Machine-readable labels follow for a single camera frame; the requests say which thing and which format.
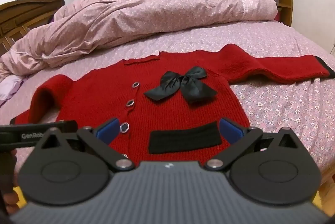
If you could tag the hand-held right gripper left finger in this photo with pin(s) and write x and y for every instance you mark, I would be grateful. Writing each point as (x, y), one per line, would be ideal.
(107, 132)

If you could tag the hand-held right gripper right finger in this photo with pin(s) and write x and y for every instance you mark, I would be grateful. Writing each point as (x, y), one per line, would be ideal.
(230, 133)

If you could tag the red knit cardigan sweater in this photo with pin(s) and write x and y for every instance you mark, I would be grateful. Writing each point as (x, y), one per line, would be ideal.
(183, 114)

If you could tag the person's left hand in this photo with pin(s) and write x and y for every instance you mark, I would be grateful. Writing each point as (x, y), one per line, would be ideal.
(10, 200)

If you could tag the pink floral bed sheet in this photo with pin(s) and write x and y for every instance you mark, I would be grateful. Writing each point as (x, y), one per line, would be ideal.
(274, 103)

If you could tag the lilac frilled pillow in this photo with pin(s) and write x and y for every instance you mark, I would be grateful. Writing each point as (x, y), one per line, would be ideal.
(10, 85)

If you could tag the pink floral duvet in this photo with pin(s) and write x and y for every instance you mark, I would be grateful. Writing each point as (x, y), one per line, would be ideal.
(130, 20)

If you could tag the dark wooden headboard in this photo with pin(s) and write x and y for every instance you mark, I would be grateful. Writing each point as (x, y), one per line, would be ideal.
(18, 14)

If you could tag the red item in shelf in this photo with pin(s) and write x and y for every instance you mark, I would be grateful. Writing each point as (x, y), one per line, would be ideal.
(279, 14)

